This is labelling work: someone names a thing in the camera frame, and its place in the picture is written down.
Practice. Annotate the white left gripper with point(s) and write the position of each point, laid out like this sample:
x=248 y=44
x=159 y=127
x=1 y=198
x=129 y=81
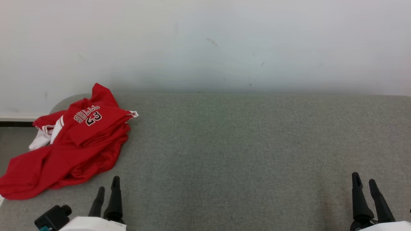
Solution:
x=93 y=224

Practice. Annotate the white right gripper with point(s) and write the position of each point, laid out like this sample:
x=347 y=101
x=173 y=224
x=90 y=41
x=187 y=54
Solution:
x=388 y=226

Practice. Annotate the red shorts white stripes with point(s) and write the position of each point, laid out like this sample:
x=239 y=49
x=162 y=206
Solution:
x=48 y=173

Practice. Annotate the white wall baseboard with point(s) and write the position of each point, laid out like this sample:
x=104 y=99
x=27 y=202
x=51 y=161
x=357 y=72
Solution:
x=16 y=117

